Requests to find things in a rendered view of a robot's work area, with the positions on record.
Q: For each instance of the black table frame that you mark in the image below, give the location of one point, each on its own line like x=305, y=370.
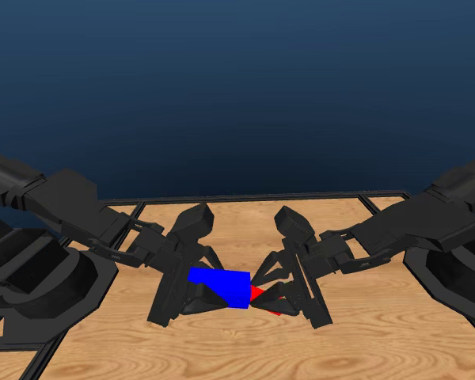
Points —
x=241, y=196

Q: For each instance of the blue hollow socket block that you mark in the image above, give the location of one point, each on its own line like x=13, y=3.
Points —
x=229, y=285

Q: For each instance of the thin red peg bar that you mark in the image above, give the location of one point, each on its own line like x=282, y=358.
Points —
x=256, y=292

